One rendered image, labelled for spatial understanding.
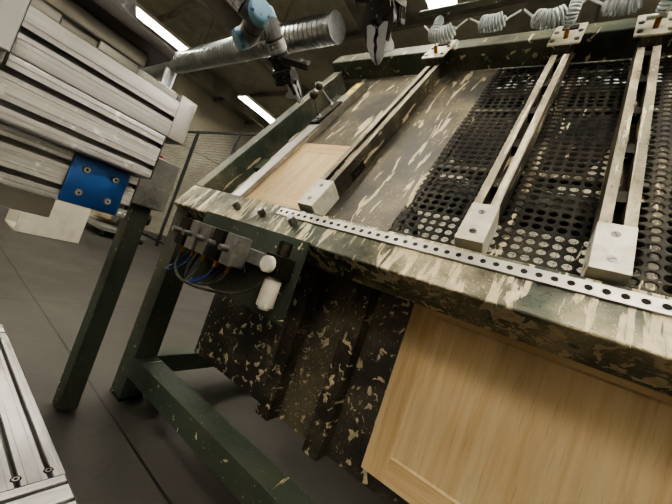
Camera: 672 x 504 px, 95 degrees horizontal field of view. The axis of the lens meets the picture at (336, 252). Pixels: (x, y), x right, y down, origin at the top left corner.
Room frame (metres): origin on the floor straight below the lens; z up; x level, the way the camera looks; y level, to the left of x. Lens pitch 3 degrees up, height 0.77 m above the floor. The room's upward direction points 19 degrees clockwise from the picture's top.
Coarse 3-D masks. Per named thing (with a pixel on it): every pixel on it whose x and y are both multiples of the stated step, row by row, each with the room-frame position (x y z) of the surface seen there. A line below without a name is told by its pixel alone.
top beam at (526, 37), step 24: (600, 24) 1.09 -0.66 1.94; (624, 24) 1.04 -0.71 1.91; (408, 48) 1.52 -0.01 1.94; (456, 48) 1.35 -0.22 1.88; (480, 48) 1.29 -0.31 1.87; (504, 48) 1.25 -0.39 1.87; (528, 48) 1.21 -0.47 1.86; (552, 48) 1.17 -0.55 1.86; (576, 48) 1.13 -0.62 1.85; (600, 48) 1.09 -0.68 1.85; (624, 48) 1.06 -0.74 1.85; (648, 48) 1.03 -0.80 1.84; (360, 72) 1.69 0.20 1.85; (384, 72) 1.61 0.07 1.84; (408, 72) 1.54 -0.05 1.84
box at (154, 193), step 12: (156, 168) 1.07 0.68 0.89; (168, 168) 1.10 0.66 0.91; (144, 180) 1.05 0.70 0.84; (156, 180) 1.08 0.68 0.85; (168, 180) 1.11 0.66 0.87; (144, 192) 1.06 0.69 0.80; (156, 192) 1.09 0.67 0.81; (168, 192) 1.12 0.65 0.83; (144, 204) 1.07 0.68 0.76; (156, 204) 1.10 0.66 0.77
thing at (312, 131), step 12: (348, 96) 1.49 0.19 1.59; (336, 108) 1.44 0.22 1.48; (324, 120) 1.40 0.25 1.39; (312, 132) 1.36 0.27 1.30; (288, 144) 1.33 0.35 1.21; (300, 144) 1.32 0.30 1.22; (276, 156) 1.28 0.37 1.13; (288, 156) 1.29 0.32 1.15; (264, 168) 1.24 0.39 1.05; (276, 168) 1.25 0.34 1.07; (252, 180) 1.21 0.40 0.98; (240, 192) 1.17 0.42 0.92
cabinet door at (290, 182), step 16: (304, 144) 1.33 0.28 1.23; (320, 144) 1.29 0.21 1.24; (288, 160) 1.27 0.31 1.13; (304, 160) 1.24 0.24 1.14; (320, 160) 1.20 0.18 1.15; (336, 160) 1.17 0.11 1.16; (272, 176) 1.22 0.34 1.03; (288, 176) 1.19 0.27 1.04; (304, 176) 1.16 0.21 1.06; (320, 176) 1.13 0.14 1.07; (256, 192) 1.18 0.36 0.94; (272, 192) 1.15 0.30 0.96; (288, 192) 1.12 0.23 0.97; (304, 192) 1.09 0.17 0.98
